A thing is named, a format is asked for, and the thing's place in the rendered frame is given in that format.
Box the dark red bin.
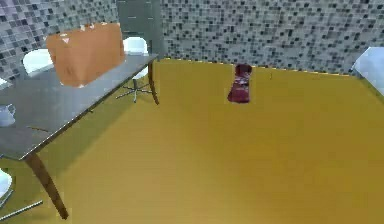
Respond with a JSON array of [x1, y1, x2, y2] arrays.
[[227, 63, 253, 104]]

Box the white swivel chair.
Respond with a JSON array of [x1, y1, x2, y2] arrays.
[[22, 48, 55, 76], [115, 36, 154, 104], [0, 167, 44, 223]]

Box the grey door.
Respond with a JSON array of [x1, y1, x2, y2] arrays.
[[116, 0, 165, 60]]

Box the orange box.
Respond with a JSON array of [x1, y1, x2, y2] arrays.
[[45, 22, 127, 89]]

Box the grey table with brown legs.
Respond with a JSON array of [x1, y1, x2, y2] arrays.
[[0, 53, 160, 221]]

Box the pale blue cabinet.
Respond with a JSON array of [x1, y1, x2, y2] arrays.
[[351, 46, 384, 98]]

